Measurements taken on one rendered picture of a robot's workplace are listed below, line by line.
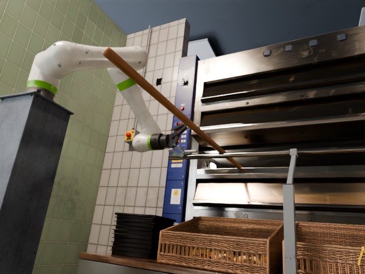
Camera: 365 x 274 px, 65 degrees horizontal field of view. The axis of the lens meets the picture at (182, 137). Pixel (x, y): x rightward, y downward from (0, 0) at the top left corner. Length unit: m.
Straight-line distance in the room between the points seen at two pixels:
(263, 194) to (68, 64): 1.32
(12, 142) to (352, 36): 2.02
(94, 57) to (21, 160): 0.53
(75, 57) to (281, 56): 1.46
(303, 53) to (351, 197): 1.00
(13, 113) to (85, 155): 1.19
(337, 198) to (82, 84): 1.99
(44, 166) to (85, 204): 1.20
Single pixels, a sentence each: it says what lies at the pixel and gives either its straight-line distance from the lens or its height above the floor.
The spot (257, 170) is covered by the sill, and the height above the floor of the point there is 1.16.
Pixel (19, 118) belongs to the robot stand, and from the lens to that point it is 1.30.
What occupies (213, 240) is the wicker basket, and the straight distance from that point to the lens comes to 1.43.
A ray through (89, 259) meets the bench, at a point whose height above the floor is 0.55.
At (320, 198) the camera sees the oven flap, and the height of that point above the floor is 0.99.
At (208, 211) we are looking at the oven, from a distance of 1.98.
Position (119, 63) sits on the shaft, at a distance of 0.90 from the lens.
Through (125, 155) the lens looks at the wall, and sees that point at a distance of 2.46.
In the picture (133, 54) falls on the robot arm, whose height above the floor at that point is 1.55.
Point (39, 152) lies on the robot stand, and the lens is 1.29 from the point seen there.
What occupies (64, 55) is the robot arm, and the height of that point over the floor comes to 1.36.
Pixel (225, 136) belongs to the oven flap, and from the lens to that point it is 1.96.
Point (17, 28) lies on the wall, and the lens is 2.29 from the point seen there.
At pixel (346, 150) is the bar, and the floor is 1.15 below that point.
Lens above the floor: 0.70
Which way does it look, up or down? 19 degrees up
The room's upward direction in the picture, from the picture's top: 6 degrees clockwise
